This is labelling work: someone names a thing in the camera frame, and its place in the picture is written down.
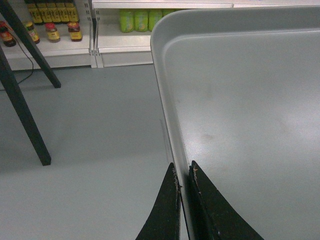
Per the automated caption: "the black table leg near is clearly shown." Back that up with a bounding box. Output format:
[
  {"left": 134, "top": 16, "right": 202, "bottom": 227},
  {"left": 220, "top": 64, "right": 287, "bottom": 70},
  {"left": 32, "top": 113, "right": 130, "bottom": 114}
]
[{"left": 0, "top": 50, "right": 51, "bottom": 166}]

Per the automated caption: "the red lid chili jar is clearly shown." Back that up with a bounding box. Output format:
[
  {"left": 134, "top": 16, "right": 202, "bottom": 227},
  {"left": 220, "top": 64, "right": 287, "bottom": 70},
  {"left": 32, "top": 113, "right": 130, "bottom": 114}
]
[{"left": 67, "top": 21, "right": 83, "bottom": 42}]

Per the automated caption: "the white slotted shelf upright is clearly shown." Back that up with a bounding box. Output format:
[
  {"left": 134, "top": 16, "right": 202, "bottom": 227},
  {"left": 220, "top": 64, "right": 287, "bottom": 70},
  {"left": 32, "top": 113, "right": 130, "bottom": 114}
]
[{"left": 83, "top": 0, "right": 101, "bottom": 68}]

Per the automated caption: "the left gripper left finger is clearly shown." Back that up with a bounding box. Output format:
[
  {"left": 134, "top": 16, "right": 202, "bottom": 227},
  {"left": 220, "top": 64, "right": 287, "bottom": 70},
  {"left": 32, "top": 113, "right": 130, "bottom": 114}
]
[{"left": 136, "top": 162, "right": 181, "bottom": 240}]

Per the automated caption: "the grey rectangular serving tray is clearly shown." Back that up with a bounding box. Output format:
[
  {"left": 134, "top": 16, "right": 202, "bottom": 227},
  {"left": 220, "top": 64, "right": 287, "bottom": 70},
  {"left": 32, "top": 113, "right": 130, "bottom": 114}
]
[{"left": 150, "top": 5, "right": 320, "bottom": 240}]

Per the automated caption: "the black table leg far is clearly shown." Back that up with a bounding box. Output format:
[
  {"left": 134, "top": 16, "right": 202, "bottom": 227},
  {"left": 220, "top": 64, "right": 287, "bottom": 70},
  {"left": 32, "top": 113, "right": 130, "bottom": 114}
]
[{"left": 0, "top": 0, "right": 61, "bottom": 88}]

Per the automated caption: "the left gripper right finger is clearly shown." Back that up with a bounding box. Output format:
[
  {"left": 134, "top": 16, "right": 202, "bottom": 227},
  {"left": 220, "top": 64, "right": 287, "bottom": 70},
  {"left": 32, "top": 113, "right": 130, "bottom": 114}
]
[{"left": 189, "top": 160, "right": 263, "bottom": 240}]

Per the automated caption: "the yellow label sauce jar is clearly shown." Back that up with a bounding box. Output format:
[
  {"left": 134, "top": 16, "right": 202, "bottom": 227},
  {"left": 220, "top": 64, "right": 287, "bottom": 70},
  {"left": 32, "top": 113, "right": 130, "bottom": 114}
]
[{"left": 44, "top": 22, "right": 61, "bottom": 43}]

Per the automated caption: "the black table leg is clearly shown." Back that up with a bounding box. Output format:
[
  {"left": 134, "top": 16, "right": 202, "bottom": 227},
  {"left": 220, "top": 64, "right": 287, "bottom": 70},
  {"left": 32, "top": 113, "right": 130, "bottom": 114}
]
[
  {"left": 0, "top": 50, "right": 51, "bottom": 166},
  {"left": 0, "top": 0, "right": 61, "bottom": 88}
]

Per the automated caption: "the green drink bottle left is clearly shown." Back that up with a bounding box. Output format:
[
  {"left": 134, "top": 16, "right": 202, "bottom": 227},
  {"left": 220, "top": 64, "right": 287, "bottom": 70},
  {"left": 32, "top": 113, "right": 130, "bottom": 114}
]
[{"left": 119, "top": 9, "right": 135, "bottom": 33}]

